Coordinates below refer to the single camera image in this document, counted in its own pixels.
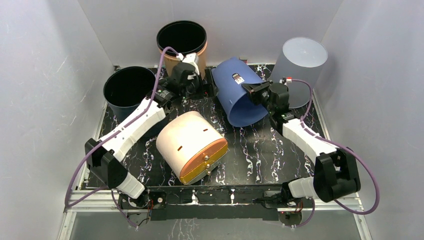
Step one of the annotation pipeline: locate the aluminium frame rail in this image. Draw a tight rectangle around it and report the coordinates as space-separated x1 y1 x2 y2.
57 187 373 240

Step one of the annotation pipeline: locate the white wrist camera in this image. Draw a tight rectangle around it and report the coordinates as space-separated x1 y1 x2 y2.
279 77 293 85
176 53 200 75

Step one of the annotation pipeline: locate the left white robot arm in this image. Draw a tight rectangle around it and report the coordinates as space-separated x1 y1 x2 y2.
84 62 218 208

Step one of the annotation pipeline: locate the large grey container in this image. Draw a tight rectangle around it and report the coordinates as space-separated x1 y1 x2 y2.
268 37 328 109

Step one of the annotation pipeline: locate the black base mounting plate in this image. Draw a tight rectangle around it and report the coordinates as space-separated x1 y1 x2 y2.
118 183 312 221

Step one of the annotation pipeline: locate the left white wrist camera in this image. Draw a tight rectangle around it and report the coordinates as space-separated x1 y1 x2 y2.
176 53 200 75

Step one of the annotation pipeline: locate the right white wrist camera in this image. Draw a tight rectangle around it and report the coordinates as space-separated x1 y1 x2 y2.
279 77 293 85

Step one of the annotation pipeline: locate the blue plastic bucket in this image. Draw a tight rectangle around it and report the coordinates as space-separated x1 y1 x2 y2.
212 57 268 128

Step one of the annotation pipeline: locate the white orange drawer box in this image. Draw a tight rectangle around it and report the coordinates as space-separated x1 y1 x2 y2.
156 111 228 185

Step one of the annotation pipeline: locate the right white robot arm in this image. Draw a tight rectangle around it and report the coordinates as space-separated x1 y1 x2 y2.
241 81 361 207

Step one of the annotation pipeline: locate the dark navy bucket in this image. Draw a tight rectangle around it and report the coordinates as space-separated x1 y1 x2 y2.
103 66 155 124

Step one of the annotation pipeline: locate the tan bucket black rim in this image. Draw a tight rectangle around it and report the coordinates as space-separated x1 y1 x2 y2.
156 20 208 78

